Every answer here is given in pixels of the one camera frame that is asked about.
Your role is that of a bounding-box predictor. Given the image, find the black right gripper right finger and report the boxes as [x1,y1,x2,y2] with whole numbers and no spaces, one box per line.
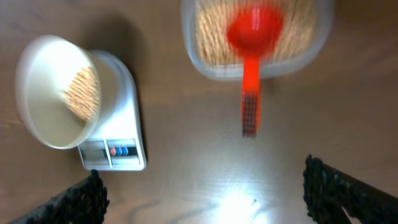
[303,155,397,224]

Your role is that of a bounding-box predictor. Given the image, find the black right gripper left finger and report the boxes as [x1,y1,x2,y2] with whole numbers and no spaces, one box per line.
[10,169,109,224]

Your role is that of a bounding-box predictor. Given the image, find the red plastic measuring scoop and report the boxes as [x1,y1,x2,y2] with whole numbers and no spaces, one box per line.
[226,4,284,138]

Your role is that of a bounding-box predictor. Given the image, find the white digital kitchen scale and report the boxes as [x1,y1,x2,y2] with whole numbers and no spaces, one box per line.
[78,50,147,171]

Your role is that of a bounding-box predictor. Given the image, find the yellow soybeans in bowl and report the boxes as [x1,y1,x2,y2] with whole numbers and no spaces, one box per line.
[62,67,100,122]

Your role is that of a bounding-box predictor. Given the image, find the cream round bowl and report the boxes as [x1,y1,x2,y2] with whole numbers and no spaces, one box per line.
[16,35,121,149]

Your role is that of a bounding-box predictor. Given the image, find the clear plastic bean container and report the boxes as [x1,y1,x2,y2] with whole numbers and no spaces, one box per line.
[181,0,335,80]

